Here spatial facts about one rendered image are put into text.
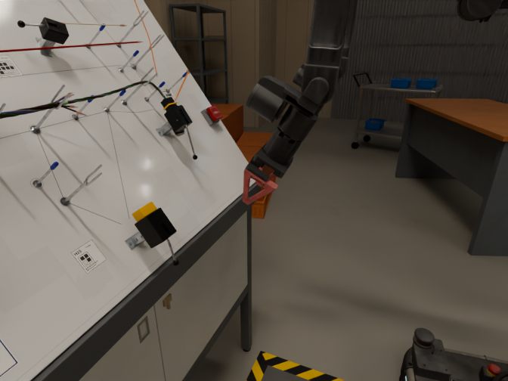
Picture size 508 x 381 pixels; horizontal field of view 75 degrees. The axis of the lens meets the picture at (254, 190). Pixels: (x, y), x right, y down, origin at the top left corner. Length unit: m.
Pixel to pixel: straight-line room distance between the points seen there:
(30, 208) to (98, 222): 0.12
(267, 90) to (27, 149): 0.47
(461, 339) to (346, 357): 0.60
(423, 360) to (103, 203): 1.21
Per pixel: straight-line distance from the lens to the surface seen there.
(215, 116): 1.17
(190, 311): 1.06
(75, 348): 0.68
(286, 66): 7.04
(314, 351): 1.78
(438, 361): 1.51
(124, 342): 0.85
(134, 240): 0.77
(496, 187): 2.59
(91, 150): 0.83
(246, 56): 5.93
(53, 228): 0.72
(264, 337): 1.81
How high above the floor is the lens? 1.32
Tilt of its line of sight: 23 degrees down
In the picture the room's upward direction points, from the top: straight up
